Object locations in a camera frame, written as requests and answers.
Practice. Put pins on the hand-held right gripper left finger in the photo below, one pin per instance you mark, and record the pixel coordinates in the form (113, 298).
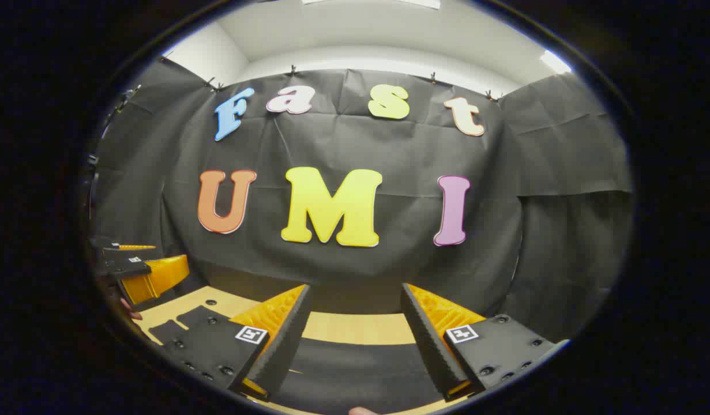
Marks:
(282, 346)

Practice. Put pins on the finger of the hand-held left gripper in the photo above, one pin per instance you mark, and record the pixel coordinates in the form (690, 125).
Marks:
(130, 252)
(158, 276)

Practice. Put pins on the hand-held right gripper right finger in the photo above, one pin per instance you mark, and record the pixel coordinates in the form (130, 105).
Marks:
(427, 346)

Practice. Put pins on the dark grey jeans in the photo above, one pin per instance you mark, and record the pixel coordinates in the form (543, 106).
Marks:
(354, 372)

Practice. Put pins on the black backdrop cloth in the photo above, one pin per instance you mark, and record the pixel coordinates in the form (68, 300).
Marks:
(343, 150)

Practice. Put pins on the ceiling light panel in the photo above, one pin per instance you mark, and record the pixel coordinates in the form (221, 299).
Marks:
(555, 61)
(424, 3)

